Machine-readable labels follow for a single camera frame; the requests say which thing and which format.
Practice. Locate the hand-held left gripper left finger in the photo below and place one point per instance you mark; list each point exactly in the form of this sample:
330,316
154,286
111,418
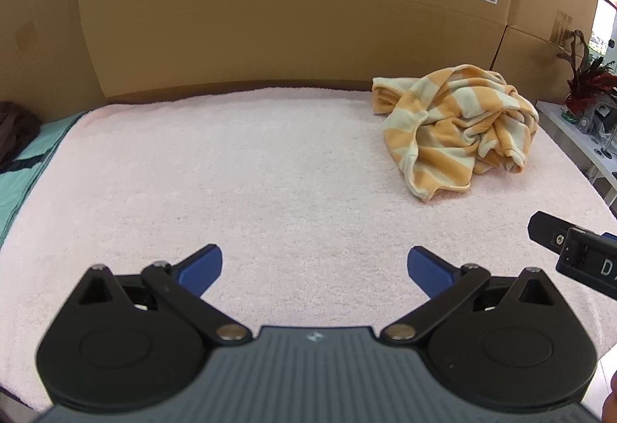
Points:
202,268

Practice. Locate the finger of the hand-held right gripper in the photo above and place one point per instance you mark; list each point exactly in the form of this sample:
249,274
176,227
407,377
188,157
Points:
547,230

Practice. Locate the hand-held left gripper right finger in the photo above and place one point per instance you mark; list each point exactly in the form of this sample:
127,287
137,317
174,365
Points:
426,271

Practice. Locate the orange striped garment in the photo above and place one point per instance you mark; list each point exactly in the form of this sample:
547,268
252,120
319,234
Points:
453,129

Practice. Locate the pink fleece blanket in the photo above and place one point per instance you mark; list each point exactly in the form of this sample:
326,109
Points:
241,187

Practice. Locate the white table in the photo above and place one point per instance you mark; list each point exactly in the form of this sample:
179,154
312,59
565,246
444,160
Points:
569,134

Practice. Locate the grey metal device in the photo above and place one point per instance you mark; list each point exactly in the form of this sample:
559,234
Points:
595,117

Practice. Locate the red leaf potted plant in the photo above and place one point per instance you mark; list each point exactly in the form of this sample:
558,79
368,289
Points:
590,81

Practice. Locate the plain cardboard box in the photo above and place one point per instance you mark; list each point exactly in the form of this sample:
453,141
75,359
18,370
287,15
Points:
525,66

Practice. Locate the teal sheet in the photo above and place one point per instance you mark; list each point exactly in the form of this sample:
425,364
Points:
29,172

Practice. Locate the dark brown garment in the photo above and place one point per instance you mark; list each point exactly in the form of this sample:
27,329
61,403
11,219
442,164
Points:
14,134

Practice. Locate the large cardboard box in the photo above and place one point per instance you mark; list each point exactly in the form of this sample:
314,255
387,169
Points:
289,8

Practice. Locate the cardboard box small label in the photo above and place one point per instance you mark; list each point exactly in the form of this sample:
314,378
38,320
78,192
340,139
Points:
43,18

